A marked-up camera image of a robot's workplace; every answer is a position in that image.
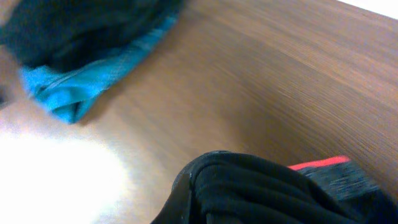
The folded blue jeans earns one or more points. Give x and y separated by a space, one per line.
69 96

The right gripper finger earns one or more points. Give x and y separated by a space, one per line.
178 208

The black leggings red-grey waistband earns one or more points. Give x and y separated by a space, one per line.
227 187

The folded black garment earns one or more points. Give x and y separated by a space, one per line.
68 34

